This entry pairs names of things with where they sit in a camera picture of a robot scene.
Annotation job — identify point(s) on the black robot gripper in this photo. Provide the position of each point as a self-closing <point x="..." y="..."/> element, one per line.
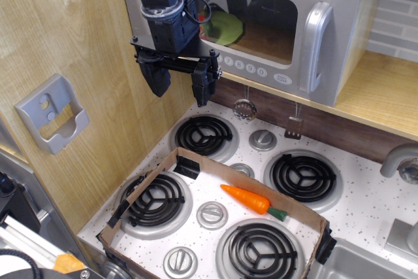
<point x="174" y="28"/>

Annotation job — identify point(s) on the silver toy microwave door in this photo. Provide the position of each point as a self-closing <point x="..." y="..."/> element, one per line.
<point x="301" y="47"/>

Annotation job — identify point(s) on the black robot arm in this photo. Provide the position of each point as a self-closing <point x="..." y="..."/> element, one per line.
<point x="174" y="45"/>

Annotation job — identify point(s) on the back left black burner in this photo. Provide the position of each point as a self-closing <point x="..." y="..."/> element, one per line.
<point x="204" y="135"/>

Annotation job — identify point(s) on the black burner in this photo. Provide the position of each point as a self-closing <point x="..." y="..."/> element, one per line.
<point x="159" y="203"/>
<point x="304" y="178"/>
<point x="259" y="250"/>
<point x="204" y="135"/>

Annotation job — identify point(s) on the red toy strawberry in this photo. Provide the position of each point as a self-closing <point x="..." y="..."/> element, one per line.
<point x="206" y="27"/>

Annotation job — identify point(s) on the green toy plate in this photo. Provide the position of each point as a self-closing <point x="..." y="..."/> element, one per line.
<point x="222" y="28"/>

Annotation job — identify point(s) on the hanging silver strainer spoon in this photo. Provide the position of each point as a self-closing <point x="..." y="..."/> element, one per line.
<point x="244" y="109"/>

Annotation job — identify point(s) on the silver back stove knob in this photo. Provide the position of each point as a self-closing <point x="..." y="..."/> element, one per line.
<point x="262" y="140"/>

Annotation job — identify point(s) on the silver stove knob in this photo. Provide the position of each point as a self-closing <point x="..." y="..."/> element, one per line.
<point x="212" y="215"/>
<point x="262" y="140"/>
<point x="180" y="262"/>

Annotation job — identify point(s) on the small silver middle knob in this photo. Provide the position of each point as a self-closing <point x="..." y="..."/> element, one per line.
<point x="244" y="169"/>

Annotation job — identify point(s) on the hanging silver toy spatula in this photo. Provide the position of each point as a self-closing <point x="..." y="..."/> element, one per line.
<point x="295" y="124"/>

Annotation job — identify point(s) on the front left black burner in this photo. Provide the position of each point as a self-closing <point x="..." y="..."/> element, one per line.
<point x="159" y="203"/>

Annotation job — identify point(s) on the orange toy carrot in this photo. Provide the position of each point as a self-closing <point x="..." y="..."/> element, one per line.
<point x="257" y="203"/>

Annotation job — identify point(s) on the silver centre stove knob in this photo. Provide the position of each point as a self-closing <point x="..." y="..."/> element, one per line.
<point x="212" y="215"/>

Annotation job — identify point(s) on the back right black burner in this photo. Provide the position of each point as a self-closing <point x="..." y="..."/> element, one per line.
<point x="304" y="178"/>

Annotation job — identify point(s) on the silver front stove knob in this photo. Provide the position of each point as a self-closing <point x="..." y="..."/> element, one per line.
<point x="180" y="262"/>

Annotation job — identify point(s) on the front right black burner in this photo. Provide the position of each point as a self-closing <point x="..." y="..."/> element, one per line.
<point x="259" y="250"/>

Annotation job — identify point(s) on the wooden shelf unit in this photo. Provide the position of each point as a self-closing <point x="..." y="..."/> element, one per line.
<point x="375" y="89"/>

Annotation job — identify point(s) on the silver oven front knob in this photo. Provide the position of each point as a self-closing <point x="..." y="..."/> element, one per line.
<point x="114" y="271"/>

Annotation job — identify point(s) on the orange tape piece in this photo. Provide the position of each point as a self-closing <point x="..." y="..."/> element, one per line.
<point x="67" y="263"/>

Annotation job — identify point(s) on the grey toy faucet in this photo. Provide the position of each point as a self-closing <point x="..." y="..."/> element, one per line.
<point x="403" y="159"/>

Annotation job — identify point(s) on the silver toy sink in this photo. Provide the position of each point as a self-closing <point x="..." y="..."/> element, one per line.
<point x="349" y="261"/>

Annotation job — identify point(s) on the grey wall phone holder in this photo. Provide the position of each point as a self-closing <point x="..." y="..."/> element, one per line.
<point x="44" y="104"/>

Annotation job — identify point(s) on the brown cardboard frame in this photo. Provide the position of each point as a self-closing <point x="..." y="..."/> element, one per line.
<point x="187" y="216"/>

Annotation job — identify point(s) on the grey faucet handle base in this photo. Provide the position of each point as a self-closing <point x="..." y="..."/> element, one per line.
<point x="402" y="240"/>

